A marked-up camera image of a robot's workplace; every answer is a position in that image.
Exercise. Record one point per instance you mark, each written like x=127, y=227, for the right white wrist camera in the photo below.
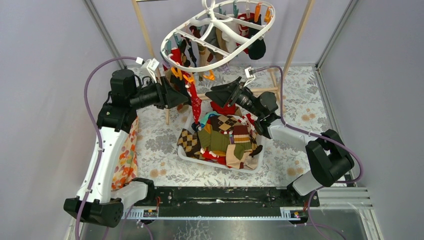
x=250, y=76

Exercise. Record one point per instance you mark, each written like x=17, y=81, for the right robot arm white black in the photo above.
x=328, y=158

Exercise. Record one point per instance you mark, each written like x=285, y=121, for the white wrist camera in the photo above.
x=148, y=67
x=250, y=76

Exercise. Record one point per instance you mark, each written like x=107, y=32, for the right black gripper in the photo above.
x=229, y=93

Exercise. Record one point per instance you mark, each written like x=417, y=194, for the red snowflake christmas sock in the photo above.
x=196, y=102

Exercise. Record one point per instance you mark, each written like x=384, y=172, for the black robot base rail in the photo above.
x=224, y=203

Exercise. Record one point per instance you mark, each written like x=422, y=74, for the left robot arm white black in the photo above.
x=96, y=202

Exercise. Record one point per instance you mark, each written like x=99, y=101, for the floral grey table mat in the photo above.
x=159, y=130

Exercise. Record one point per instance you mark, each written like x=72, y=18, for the brown argyle sock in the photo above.
x=190, y=143

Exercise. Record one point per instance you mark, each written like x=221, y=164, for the dark navy sock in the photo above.
x=258, y=48

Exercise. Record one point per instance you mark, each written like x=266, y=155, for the red hanging sock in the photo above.
x=176, y=55

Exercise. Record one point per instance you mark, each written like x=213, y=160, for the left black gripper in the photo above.
x=163, y=93

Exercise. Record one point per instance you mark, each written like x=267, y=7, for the red sock behind basket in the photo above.
x=227, y=110

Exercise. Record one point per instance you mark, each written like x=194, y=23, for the patchwork brown green sock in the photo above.
x=243, y=148

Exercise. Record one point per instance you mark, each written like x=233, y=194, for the white round clip hanger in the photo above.
x=218, y=34

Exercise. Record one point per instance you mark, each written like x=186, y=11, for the orange leaf patterned cloth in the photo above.
x=127, y=164

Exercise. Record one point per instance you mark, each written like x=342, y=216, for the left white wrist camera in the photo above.
x=148, y=67

